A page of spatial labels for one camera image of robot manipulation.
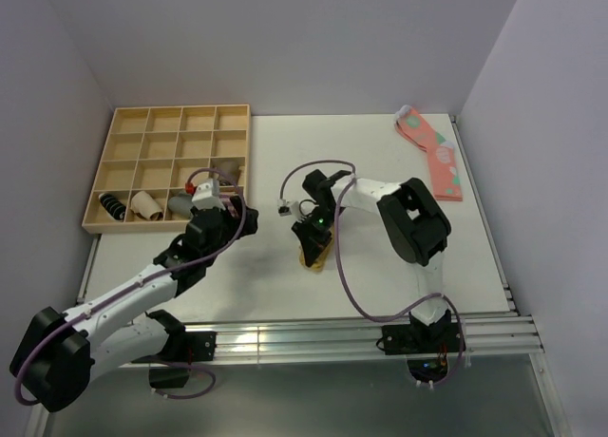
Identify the grey rolled sock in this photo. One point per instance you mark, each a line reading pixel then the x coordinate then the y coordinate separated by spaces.
pixel 181 205

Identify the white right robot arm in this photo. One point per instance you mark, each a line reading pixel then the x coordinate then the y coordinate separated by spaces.
pixel 417 229

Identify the yellow sock pair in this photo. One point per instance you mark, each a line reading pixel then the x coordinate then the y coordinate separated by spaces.
pixel 318 265

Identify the pink patterned sock pair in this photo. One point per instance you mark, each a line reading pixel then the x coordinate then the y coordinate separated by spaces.
pixel 440 153

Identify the aluminium mounting rail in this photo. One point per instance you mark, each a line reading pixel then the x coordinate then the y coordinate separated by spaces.
pixel 302 342

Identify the beige rolled sock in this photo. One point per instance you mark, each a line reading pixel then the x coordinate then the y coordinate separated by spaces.
pixel 143 205

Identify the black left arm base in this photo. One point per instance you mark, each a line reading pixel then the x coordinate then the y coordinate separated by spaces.
pixel 181 346

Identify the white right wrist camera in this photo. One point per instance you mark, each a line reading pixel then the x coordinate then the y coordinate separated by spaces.
pixel 287 208

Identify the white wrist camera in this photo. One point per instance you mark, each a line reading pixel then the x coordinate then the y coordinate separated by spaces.
pixel 207 196
pixel 287 208

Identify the wooden compartment tray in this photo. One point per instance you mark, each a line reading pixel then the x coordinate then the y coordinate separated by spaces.
pixel 157 149

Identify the brown rolled sock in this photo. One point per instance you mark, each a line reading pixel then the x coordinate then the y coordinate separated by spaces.
pixel 230 170

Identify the black white striped rolled sock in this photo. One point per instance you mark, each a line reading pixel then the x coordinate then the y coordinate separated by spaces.
pixel 115 208

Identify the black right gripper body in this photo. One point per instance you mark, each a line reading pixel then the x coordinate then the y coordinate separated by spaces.
pixel 317 226

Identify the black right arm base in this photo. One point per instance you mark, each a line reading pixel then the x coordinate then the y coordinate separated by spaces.
pixel 432 352

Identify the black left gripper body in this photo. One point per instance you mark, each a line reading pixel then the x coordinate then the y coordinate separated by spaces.
pixel 229 229

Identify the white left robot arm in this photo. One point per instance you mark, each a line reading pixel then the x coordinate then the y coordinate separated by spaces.
pixel 62 353

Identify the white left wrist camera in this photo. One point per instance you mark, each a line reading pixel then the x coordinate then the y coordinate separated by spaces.
pixel 207 196

